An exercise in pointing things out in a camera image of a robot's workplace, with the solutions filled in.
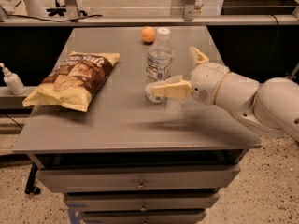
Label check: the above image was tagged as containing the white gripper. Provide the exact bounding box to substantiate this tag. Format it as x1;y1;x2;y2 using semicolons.
152;46;230;105

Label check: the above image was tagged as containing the clear plastic water bottle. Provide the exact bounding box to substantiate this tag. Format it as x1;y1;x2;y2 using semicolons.
144;27;174;104

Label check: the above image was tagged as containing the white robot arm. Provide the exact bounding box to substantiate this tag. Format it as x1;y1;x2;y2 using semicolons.
145;47;299;141

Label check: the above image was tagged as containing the white pump dispenser bottle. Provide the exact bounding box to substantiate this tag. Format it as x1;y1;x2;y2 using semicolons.
0;63;26;95

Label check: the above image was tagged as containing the orange fruit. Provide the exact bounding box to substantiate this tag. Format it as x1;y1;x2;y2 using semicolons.
141;26;156;43

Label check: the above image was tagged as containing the top grey drawer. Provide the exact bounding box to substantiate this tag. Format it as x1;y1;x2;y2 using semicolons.
36;165;240;193

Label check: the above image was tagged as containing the grey drawer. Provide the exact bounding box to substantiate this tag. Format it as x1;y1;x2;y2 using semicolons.
82;209;206;224
36;165;240;193
64;191;219;212

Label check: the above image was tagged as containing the grey drawer cabinet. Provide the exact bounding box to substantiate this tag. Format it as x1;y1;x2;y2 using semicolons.
12;26;263;224

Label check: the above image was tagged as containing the yellow brown chip bag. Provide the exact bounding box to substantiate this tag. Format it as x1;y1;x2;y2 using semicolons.
22;51;120;112

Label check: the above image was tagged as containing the middle grey drawer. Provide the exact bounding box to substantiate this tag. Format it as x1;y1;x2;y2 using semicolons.
64;191;219;212

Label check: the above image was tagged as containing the bottom grey drawer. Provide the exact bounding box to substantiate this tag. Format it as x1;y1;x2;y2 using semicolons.
82;209;206;224

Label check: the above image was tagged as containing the black caster leg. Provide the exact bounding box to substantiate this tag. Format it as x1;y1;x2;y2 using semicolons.
25;163;40;195

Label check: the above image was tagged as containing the grey metal frame post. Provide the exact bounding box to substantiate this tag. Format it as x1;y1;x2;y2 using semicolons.
64;0;80;19
184;0;196;21

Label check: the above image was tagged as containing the black cable on shelf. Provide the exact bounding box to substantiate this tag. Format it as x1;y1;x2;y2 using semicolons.
8;13;103;23

